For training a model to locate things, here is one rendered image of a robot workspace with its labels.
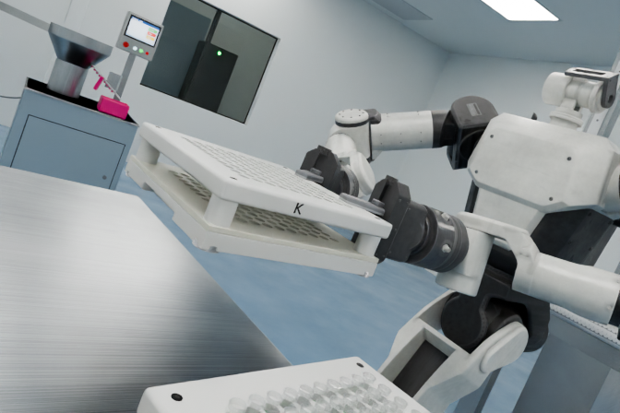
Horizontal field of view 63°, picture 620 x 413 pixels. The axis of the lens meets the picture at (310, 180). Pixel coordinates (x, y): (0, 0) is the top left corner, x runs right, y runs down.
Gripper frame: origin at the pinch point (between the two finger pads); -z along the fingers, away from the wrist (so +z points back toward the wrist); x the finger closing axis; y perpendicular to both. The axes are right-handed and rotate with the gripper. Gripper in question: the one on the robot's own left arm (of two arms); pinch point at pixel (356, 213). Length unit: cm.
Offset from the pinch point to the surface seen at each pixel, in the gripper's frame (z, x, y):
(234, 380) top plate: -22.0, 11.6, -22.7
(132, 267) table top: -21.2, 18.6, 12.9
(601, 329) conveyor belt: 119, 12, 23
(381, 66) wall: 355, -130, 530
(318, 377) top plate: -13.5, 11.4, -21.3
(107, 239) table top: -23.5, 18.6, 22.0
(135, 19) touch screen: 10, -31, 298
